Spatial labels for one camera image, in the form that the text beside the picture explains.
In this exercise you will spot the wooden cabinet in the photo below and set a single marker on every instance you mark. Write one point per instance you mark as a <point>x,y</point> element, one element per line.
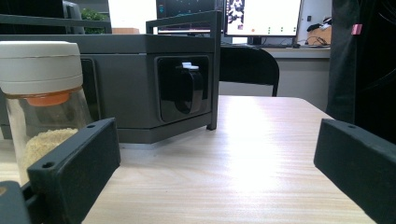
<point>125,30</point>

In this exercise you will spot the black plastic holder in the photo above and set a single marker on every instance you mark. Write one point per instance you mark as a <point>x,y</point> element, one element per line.
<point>174,90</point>

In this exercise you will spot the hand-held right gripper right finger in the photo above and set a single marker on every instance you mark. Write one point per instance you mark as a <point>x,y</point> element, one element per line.
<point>358,168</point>

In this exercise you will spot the green plant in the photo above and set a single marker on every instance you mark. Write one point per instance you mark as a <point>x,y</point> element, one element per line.
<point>93,18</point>

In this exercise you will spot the cardboard box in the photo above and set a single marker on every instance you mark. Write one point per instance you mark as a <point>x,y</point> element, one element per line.
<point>320,35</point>

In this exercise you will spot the black chair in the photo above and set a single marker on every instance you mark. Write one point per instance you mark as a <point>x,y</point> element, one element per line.
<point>246,65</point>

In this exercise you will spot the black curtain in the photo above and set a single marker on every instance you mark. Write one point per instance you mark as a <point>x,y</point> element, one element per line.
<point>364,77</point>
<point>31,7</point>

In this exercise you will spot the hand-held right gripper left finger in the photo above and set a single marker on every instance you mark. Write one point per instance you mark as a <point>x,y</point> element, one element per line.
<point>74,168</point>

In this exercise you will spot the glass seasoning jar white lid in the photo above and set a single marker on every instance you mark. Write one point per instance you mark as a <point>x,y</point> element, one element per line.
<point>40,71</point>

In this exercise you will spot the grey office desk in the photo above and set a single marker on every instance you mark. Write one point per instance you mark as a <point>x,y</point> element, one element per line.
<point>299,53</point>

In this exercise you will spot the black monitor back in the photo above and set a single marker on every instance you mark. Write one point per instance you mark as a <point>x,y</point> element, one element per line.
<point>74,12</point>

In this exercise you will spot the white screen monitor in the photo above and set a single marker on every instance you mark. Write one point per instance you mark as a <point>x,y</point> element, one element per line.
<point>264,18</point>

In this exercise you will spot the pink clip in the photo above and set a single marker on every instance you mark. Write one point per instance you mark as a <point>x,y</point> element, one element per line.
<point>356,29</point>

